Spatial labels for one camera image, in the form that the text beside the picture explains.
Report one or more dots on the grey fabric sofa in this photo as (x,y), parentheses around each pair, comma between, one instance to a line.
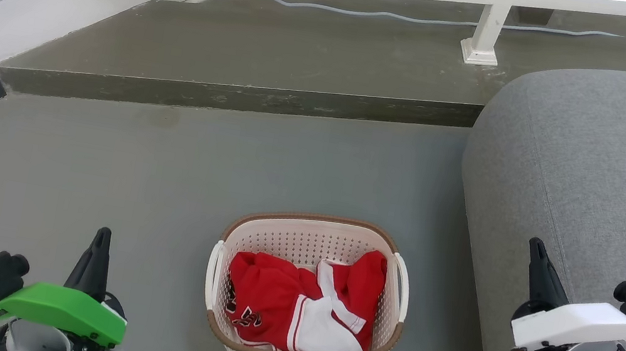
(594,165)

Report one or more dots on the red jersey black print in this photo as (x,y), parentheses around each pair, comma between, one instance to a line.
(267,298)

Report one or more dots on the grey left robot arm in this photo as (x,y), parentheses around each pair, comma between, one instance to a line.
(37,342)

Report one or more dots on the raised concrete step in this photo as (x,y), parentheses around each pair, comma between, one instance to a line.
(295,52)

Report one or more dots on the red and white jersey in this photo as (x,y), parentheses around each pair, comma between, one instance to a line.
(329,327)

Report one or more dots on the white laundry basket brown rim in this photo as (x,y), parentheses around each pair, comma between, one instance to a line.
(309,238)

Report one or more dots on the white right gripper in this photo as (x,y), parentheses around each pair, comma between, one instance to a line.
(574,324)

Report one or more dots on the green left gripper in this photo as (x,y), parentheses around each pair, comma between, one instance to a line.
(55,310)

